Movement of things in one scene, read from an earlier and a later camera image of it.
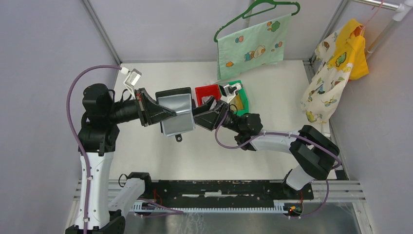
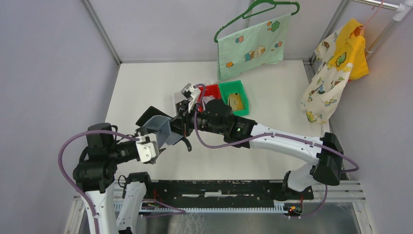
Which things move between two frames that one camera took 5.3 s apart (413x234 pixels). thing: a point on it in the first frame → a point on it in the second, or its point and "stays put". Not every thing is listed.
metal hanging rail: (402, 9) stays put
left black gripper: (159, 112) → (143, 130)
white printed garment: (327, 86) stays put
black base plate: (163, 191) stays put
